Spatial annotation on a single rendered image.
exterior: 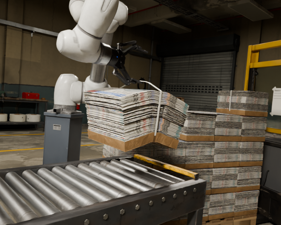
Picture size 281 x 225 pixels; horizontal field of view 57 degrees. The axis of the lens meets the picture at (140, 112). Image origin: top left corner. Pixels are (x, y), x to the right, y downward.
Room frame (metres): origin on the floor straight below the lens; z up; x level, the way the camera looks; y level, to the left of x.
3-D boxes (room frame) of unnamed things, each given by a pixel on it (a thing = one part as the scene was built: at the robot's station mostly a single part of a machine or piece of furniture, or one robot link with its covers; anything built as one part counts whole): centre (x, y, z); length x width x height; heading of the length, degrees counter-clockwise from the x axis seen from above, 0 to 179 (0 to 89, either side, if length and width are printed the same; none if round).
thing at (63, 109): (1.81, 0.54, 1.03); 0.22 x 0.18 x 0.06; 167
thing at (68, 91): (1.83, 0.52, 1.17); 0.18 x 0.16 x 0.22; 107
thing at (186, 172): (1.33, -0.14, 0.81); 0.43 x 0.03 x 0.02; 42
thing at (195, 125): (2.28, -0.43, 0.95); 0.38 x 0.29 x 0.23; 26
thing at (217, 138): (2.40, -0.70, 0.86); 0.38 x 0.29 x 0.04; 23
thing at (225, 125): (2.40, -0.70, 0.95); 0.38 x 0.29 x 0.23; 23
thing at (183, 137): (2.28, -0.43, 0.86); 0.38 x 0.29 x 0.04; 26
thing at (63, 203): (0.93, 0.32, 0.77); 0.47 x 0.05 x 0.05; 42
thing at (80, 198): (0.98, 0.27, 0.77); 0.47 x 0.05 x 0.05; 42
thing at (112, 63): (1.12, 0.13, 1.31); 0.09 x 0.07 x 0.08; 133
